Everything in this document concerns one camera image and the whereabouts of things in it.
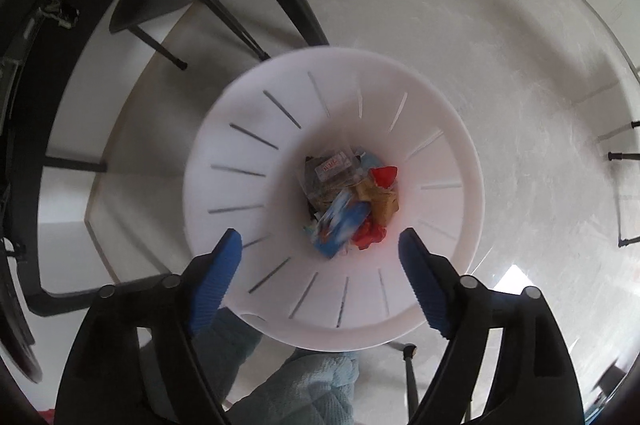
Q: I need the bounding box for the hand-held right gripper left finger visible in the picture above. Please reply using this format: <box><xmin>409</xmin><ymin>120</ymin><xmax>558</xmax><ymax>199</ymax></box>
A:
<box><xmin>52</xmin><ymin>227</ymin><xmax>244</xmax><ymax>425</ymax></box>

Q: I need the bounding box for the white slotted plastic bin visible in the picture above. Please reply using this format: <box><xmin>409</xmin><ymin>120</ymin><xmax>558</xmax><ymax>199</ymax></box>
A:
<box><xmin>182</xmin><ymin>47</ymin><xmax>486</xmax><ymax>350</ymax></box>

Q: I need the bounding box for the person's quilted pants leg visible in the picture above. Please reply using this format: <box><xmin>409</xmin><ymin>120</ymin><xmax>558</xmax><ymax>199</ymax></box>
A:
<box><xmin>140</xmin><ymin>307</ymin><xmax>361</xmax><ymax>425</ymax></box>

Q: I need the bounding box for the tan wrapper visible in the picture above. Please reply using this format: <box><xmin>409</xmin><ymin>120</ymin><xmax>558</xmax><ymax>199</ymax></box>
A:
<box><xmin>356</xmin><ymin>180</ymin><xmax>401</xmax><ymax>226</ymax></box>

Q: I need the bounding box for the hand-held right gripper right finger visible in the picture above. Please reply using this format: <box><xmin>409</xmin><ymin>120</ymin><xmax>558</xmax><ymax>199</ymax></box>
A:
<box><xmin>397</xmin><ymin>227</ymin><xmax>587</xmax><ymax>425</ymax></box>

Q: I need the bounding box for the blue patterned carton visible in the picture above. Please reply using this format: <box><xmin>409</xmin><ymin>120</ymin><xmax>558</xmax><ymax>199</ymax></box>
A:
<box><xmin>302</xmin><ymin>189</ymin><xmax>373</xmax><ymax>260</ymax></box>

